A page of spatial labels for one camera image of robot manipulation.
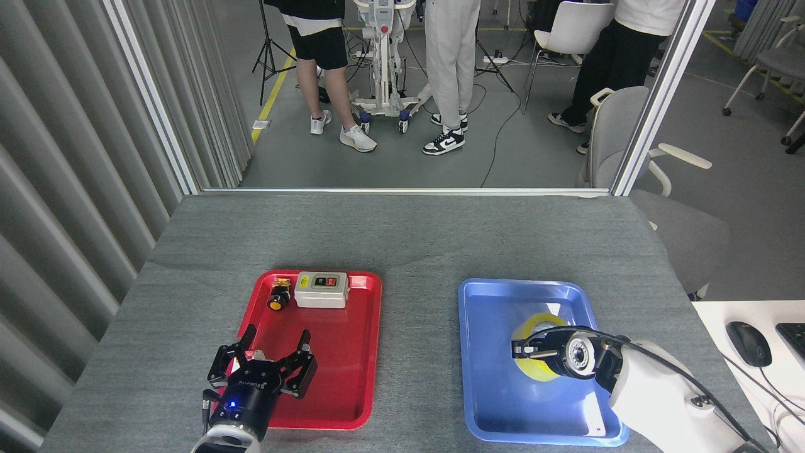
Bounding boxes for black computer mouse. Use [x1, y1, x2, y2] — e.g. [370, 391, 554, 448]
[725, 321, 773, 368]

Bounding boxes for white stand on wheels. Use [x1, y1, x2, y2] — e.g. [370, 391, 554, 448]
[350, 0, 435, 135]

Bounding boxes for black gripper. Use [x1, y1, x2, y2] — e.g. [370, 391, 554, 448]
[511, 329, 570, 377]
[203, 324, 318, 436]

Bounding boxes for black orange push button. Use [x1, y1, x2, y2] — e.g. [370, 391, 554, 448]
[267, 277, 292, 311]

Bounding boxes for black floor cable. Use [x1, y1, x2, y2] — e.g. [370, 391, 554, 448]
[480, 82, 523, 188]

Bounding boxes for black tripod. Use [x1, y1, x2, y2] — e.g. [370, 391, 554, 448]
[252, 0, 297, 106]
[475, 38, 515, 93]

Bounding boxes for grey switch box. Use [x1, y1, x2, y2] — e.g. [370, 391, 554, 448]
[294, 271, 350, 310]

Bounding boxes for grey chair with white legs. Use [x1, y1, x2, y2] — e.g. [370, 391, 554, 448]
[722, 16, 805, 155]

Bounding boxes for white desk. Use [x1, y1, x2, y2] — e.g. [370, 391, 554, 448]
[691, 299, 805, 453]

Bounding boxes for silver frame rail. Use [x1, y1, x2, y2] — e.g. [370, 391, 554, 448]
[200, 187, 612, 197]

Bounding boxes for grey office chair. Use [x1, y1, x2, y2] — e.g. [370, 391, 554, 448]
[575, 86, 730, 301]

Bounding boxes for yellow tape roll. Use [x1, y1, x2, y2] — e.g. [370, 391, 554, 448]
[511, 313, 570, 383]

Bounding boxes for red plastic tray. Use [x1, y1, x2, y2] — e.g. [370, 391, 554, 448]
[213, 269, 382, 430]

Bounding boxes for white plastic chair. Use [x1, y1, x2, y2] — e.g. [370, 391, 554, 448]
[522, 1, 617, 116]

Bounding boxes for person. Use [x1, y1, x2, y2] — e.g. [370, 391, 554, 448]
[263, 0, 378, 154]
[422, 0, 482, 156]
[548, 0, 686, 155]

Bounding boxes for black keyboard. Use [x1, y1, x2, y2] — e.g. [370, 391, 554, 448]
[775, 322, 805, 371]

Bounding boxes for silver frame post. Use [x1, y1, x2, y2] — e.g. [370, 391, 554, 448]
[610, 0, 718, 197]
[103, 0, 202, 196]

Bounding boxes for black mouse cable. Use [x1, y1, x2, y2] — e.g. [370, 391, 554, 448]
[717, 352, 805, 435]

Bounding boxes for blue plastic tray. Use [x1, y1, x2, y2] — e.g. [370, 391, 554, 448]
[457, 278, 630, 447]

